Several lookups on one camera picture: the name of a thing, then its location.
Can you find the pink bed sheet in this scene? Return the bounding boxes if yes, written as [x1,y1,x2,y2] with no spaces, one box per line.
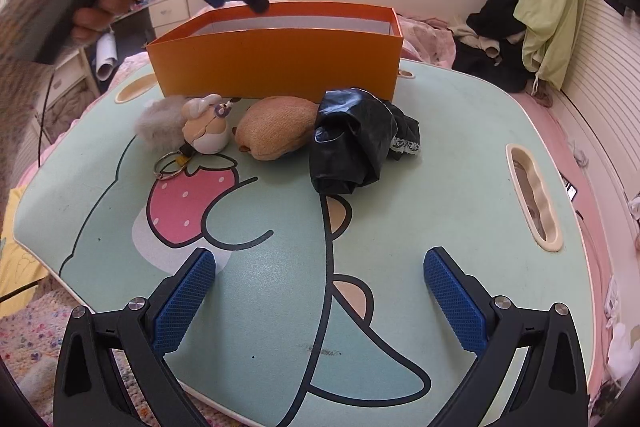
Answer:
[520,89,631,413]

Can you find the white slatted door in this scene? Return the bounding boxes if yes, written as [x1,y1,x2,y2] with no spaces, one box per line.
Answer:
[560,0,640,228]

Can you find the white paper roll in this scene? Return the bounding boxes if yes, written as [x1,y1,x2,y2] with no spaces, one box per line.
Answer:
[95,32,118,82]

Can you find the black clothes pile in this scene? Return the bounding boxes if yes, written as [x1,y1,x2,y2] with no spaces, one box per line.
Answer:
[450,0,538,92]

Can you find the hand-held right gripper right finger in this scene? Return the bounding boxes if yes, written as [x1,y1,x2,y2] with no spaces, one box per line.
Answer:
[423,247,588,427]

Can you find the white drawer cabinet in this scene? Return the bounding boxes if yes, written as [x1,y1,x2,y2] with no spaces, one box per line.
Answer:
[147,0,193,40]

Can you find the white dotted fleece blanket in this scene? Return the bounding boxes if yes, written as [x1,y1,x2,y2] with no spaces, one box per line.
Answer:
[0,277,231,427]

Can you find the green cartoon desktop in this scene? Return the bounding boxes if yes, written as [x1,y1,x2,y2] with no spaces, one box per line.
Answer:
[10,57,613,427]

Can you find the orange cardboard box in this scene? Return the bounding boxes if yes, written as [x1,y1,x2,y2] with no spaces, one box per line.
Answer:
[146,2,405,102]

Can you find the yellow cloth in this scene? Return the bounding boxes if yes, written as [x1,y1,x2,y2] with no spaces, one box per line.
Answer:
[0,202,51,303]

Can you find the tan plush toy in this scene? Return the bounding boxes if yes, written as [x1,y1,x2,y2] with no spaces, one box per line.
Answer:
[234,96,321,162]

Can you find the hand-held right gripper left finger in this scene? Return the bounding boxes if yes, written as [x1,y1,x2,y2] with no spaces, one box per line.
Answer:
[52,248,217,427]

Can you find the black glossy lace-trimmed pouch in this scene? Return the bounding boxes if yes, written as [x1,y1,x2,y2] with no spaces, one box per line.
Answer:
[307,88,421,196]

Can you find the white sheep figurine keychain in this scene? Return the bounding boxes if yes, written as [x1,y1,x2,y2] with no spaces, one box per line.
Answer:
[153,94,237,181]

